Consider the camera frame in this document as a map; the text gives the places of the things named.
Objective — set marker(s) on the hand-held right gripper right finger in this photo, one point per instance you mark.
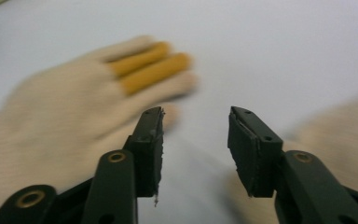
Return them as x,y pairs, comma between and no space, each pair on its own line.
254,155

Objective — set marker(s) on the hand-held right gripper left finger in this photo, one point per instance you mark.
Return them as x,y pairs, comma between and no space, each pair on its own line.
147,155

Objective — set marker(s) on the cream knitted glove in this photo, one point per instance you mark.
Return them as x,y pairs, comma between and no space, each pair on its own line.
338,140

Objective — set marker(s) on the cream glove with orange fingers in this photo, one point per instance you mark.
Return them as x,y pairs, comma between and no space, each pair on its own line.
59,118

